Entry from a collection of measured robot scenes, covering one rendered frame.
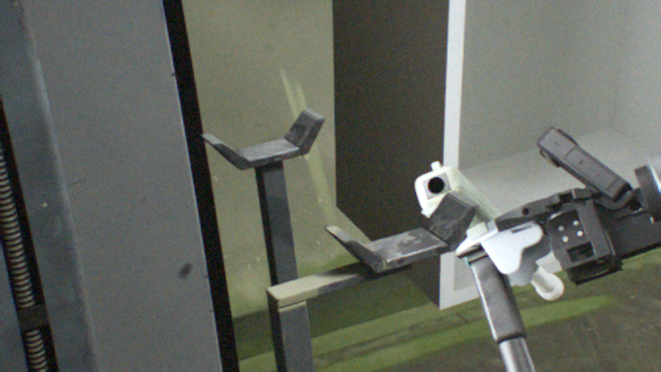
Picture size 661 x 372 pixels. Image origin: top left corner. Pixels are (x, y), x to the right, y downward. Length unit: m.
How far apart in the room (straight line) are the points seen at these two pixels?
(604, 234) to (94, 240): 0.52
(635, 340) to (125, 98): 1.81
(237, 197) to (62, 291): 2.17
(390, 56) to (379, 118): 0.13
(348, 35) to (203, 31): 0.92
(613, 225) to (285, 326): 0.78
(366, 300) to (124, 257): 1.70
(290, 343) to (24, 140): 0.17
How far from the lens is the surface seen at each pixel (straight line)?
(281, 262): 0.89
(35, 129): 0.68
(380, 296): 2.93
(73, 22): 1.19
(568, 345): 2.83
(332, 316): 2.90
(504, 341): 1.40
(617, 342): 2.84
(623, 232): 1.40
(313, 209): 2.91
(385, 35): 1.99
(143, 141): 1.23
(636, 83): 2.52
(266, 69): 2.98
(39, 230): 0.69
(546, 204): 1.39
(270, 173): 0.86
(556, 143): 1.44
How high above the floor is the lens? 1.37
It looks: 20 degrees down
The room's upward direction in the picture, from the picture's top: 7 degrees counter-clockwise
